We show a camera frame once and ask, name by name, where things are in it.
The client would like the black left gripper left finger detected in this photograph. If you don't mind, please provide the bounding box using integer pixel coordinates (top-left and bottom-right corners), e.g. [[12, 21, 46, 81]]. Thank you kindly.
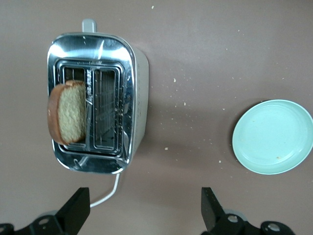
[[17, 187, 90, 235]]

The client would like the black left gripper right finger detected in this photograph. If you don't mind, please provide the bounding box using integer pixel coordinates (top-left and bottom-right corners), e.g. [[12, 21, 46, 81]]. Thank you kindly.
[[201, 187, 245, 235]]

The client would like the brown bread slice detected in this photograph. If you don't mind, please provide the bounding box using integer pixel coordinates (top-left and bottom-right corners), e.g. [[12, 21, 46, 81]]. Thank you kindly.
[[47, 80, 87, 145]]

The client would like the mint green plate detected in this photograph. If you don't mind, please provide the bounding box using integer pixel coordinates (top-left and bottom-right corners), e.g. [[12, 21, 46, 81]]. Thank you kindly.
[[231, 99, 313, 175]]

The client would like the beige chrome toaster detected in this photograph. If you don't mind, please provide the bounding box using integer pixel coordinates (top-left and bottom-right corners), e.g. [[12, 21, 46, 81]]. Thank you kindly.
[[46, 19, 150, 175]]

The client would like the white toaster power cord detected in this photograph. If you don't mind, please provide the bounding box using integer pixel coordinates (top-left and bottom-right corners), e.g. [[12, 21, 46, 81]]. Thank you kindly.
[[89, 172, 121, 208]]

